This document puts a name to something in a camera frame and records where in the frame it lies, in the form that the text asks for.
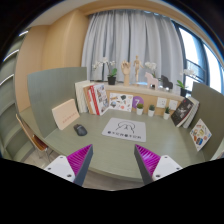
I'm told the grey logo mouse pad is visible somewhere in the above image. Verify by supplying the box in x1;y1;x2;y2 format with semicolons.
102;118;146;142

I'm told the wooden chair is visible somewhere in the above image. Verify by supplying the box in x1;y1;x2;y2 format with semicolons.
16;115;51;159

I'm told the red and white book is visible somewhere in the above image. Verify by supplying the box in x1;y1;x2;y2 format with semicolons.
90;84;109;115

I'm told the white orchid right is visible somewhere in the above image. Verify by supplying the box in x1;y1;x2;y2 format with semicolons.
176;69;196;97

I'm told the white book stack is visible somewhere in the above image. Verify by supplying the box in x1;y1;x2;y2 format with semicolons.
75;80;93;113

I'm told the white orchid black pot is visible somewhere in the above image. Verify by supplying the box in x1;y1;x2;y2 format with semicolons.
92;57;117;85

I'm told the pink horse figure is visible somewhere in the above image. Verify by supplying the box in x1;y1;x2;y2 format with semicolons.
145;72;158;89

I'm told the green right desk partition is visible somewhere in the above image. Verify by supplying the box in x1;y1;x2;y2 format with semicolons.
191;83;224;161

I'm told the black computer mouse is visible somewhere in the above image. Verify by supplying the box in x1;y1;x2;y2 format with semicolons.
74;124;87;136

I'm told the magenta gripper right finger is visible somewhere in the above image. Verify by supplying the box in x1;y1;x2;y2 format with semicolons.
134;145;160;185

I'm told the white wall socket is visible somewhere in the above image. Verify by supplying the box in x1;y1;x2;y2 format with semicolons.
156;98;167;108

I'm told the colourful sticker book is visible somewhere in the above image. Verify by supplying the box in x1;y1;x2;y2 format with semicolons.
190;119;212;151

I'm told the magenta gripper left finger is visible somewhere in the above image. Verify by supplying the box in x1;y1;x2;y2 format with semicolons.
67;144;93;186

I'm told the green desk partition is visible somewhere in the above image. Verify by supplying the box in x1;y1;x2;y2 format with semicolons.
27;67;87;137
191;83;224;161

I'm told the green left desk partition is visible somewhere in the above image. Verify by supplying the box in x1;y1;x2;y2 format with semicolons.
27;67;87;137

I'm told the small potted plant right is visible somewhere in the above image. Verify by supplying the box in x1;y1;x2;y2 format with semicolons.
163;107;170;120

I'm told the illustrated white card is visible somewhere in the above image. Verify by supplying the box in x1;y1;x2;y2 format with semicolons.
109;93;133;112

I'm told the black horse figure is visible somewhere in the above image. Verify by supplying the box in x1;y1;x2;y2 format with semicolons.
161;75;173;89

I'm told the wooden hand model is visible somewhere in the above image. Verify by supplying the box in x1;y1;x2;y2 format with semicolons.
121;60;131;86

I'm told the grey curtain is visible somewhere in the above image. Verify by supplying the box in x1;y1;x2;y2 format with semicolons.
82;10;183;82

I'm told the black cover book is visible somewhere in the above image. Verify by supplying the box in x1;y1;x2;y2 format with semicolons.
171;98;194;127

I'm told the small potted plant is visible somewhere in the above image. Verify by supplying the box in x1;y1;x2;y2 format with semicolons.
163;107;170;120
148;104;155;117
136;103;144;115

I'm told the purple round sign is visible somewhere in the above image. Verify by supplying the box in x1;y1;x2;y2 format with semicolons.
132;96;144;109

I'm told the wooden shelf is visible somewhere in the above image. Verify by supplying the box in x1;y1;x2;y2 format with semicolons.
87;81;186;118

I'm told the small potted plant middle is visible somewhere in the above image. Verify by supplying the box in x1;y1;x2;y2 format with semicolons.
148;104;155;117

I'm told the wooden mannequin figure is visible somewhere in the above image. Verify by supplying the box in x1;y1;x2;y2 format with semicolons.
133;56;143;81

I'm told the small potted plant left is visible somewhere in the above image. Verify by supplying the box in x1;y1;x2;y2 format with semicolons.
136;103;144;115

